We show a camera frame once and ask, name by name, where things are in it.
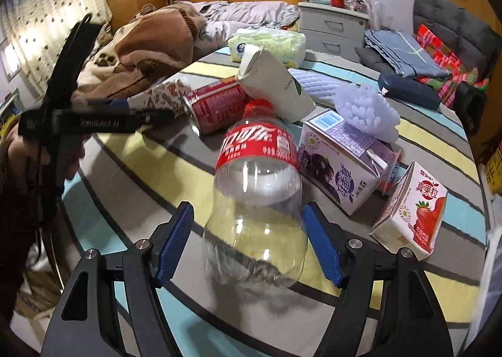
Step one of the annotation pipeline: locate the person's left hand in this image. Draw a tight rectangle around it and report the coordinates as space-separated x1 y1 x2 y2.
6 125 91 180

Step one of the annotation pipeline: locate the purple grape milk carton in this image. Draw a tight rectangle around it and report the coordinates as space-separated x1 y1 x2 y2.
298 109 401 215

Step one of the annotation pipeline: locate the red soda can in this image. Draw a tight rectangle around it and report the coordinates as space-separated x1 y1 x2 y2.
181 77 250 136

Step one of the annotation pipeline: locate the folded blue cloth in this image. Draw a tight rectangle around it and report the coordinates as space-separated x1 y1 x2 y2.
364 29 451 78

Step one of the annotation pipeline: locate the red cup on nightstand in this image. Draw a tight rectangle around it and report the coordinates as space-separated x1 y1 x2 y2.
330 0 344 9

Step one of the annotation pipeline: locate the dark blue glasses case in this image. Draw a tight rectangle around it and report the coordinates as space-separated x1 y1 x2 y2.
378 72 441 110

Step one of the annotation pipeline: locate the red plaid cloth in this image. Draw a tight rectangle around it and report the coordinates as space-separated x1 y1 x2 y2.
414 24 489 109

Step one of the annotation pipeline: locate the clear cola bottle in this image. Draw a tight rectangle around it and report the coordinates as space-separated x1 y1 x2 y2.
202 99 307 287

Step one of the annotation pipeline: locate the lilac bed quilt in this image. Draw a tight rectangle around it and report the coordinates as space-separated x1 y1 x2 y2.
190 1 300 56

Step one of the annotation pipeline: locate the patterned paper cup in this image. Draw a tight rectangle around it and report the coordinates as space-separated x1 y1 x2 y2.
127 77 192 117

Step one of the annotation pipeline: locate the strawberry milk carton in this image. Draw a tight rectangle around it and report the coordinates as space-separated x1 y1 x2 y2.
370 162 447 260

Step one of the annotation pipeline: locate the brown plush blanket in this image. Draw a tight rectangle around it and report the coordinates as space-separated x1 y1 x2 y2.
72 3 207 104

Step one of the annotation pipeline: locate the yellow tissue pack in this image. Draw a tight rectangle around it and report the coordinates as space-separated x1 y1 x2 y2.
228 26 306 68

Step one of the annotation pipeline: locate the grey drawer nightstand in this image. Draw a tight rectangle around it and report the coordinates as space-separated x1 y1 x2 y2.
298 2 369 63

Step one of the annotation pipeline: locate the grey cushioned chair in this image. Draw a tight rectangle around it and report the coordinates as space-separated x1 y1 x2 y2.
356 0 501 117

